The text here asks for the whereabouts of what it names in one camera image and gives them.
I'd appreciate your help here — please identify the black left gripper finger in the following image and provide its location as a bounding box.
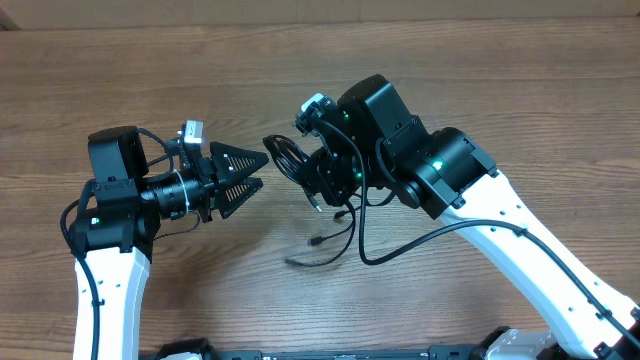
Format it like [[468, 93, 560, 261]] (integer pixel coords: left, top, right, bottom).
[[210, 142, 269, 186], [215, 177, 263, 219]]

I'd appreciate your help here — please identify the black cable bundle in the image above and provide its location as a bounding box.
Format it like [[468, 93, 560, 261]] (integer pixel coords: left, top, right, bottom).
[[261, 133, 364, 268]]

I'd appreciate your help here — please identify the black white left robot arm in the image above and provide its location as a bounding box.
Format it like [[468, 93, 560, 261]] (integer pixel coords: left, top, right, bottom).
[[60, 120, 268, 359]]

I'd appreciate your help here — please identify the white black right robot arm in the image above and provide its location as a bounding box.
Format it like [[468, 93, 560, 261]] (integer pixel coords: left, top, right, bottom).
[[295, 74, 639, 359]]

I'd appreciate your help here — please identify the black right camera cable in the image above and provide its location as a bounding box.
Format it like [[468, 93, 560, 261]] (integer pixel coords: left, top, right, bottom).
[[312, 118, 640, 351]]

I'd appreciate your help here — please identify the black camera cable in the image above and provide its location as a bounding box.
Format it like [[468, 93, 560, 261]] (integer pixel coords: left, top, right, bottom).
[[59, 127, 174, 360], [312, 118, 640, 351]]

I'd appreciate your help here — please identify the black left camera cable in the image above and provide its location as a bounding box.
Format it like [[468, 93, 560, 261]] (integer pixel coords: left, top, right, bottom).
[[59, 127, 174, 360]]

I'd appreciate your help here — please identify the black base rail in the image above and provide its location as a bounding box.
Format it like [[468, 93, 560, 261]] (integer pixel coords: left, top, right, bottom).
[[142, 327, 566, 360]]

